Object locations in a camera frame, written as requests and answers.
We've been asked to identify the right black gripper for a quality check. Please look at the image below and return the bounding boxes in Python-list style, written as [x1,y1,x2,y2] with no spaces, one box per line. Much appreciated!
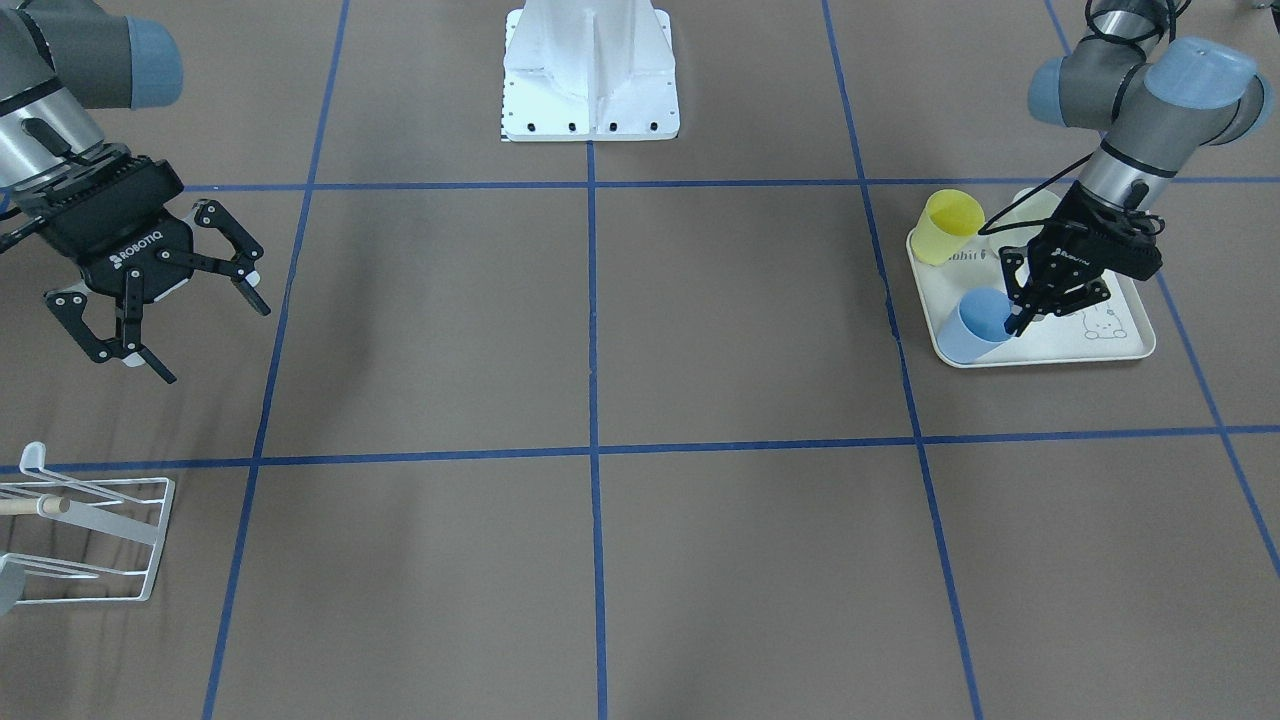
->
[3,143,271,384]

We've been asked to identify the cream white cup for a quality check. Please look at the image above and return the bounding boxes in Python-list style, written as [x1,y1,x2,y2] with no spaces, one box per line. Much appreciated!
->
[988,188,1061,250]

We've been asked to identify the yellow cup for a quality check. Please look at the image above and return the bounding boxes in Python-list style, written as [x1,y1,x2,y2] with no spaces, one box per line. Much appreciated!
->
[909,190,986,266]

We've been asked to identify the cream rabbit tray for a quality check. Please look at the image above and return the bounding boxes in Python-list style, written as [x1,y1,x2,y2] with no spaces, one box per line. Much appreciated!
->
[908,229,1156,368]

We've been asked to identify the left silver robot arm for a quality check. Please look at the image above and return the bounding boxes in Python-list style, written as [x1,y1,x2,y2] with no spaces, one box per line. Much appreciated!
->
[998,1,1276,336]

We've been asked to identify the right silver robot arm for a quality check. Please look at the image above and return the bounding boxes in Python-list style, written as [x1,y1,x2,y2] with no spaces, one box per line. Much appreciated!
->
[1,1,270,383]

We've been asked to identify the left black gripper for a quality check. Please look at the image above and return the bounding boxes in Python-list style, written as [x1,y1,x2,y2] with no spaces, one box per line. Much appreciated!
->
[1000,182,1165,337]

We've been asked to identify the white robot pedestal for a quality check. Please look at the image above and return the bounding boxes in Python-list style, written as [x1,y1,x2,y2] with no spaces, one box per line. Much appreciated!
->
[500,1,681,143]

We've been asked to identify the white wire cup rack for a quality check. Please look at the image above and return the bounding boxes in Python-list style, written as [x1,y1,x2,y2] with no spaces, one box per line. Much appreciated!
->
[1,441,177,612]

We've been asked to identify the blue cup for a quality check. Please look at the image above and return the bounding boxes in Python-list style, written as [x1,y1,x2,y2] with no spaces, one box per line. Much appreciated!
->
[934,287,1012,364]

